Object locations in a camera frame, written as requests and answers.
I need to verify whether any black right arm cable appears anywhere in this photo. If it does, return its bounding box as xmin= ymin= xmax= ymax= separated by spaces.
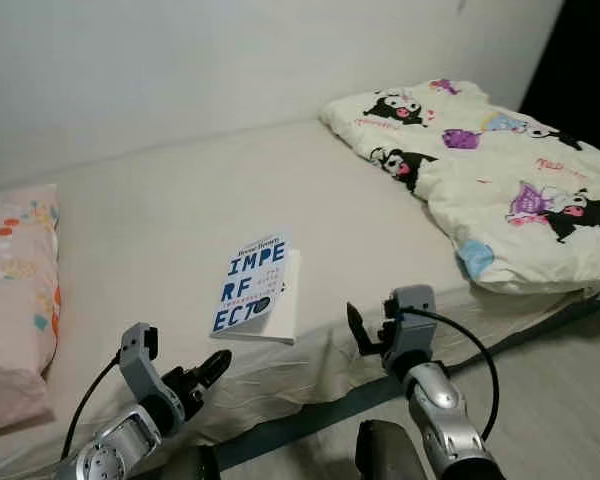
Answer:
xmin=398 ymin=307 xmax=502 ymax=442

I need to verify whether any pink patterned pillow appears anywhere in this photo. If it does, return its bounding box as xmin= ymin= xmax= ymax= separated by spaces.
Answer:
xmin=0 ymin=183 xmax=62 ymax=434

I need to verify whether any grey left robot leg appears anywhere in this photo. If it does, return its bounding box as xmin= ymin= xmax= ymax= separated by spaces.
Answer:
xmin=160 ymin=445 xmax=222 ymax=480

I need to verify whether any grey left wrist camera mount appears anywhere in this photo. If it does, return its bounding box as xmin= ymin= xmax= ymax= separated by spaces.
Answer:
xmin=118 ymin=323 xmax=177 ymax=412

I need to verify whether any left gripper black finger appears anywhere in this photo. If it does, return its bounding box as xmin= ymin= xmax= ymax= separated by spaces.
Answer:
xmin=194 ymin=349 xmax=234 ymax=388

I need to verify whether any grey robot leg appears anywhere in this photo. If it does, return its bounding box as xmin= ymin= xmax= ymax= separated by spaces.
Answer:
xmin=160 ymin=445 xmax=222 ymax=480
xmin=354 ymin=420 xmax=431 ymax=480

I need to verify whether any black fabric wardrobe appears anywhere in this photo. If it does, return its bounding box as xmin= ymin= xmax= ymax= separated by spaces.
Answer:
xmin=520 ymin=0 xmax=600 ymax=162

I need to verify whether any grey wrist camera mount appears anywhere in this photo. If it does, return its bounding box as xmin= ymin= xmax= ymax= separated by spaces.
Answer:
xmin=118 ymin=323 xmax=177 ymax=412
xmin=383 ymin=285 xmax=439 ymax=367

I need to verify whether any teal bed frame base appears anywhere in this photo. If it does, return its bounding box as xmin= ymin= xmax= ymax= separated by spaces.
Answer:
xmin=215 ymin=294 xmax=600 ymax=472

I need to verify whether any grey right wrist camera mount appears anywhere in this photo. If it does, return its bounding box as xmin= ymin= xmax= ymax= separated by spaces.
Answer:
xmin=383 ymin=285 xmax=439 ymax=367

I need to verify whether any mattress with beige sheet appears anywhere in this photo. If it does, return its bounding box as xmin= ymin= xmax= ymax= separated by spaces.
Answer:
xmin=0 ymin=118 xmax=600 ymax=473

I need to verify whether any white blue lettered book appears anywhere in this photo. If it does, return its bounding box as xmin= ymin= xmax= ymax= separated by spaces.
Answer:
xmin=210 ymin=235 xmax=304 ymax=347

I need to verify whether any grey right robot leg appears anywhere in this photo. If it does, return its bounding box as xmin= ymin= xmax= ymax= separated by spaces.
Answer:
xmin=354 ymin=420 xmax=431 ymax=480

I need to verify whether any cream cartoon print quilt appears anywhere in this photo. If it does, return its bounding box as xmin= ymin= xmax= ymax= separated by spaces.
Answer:
xmin=318 ymin=80 xmax=600 ymax=297

